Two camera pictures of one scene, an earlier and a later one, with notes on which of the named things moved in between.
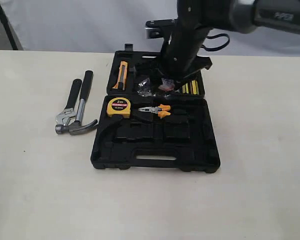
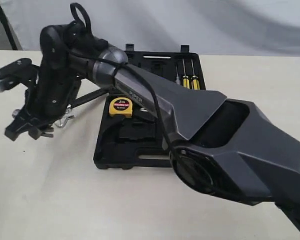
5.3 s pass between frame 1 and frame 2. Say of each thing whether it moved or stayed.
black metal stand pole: stayed
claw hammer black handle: moved
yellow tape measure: stayed
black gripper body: moved
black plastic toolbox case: stayed
